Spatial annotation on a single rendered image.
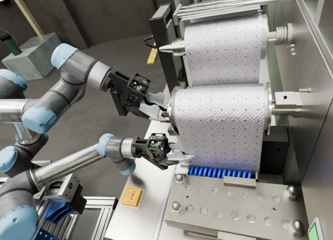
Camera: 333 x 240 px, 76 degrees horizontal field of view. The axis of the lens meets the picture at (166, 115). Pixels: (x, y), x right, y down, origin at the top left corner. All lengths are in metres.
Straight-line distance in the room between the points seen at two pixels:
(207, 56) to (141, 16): 4.11
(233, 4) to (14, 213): 0.91
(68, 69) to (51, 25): 5.10
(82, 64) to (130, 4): 4.19
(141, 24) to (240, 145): 4.38
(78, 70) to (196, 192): 0.52
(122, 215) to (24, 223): 0.33
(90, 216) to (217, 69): 1.49
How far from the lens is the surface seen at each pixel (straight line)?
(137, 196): 0.91
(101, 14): 5.07
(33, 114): 0.65
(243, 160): 0.72
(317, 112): 0.50
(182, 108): 0.60
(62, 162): 0.95
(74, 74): 0.65
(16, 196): 0.89
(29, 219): 0.84
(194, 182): 0.76
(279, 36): 0.78
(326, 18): 0.56
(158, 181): 0.94
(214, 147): 0.68
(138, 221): 0.90
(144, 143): 0.73
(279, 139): 0.77
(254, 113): 0.58
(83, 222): 1.89
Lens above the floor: 1.69
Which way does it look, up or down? 41 degrees down
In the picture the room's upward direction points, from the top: 18 degrees counter-clockwise
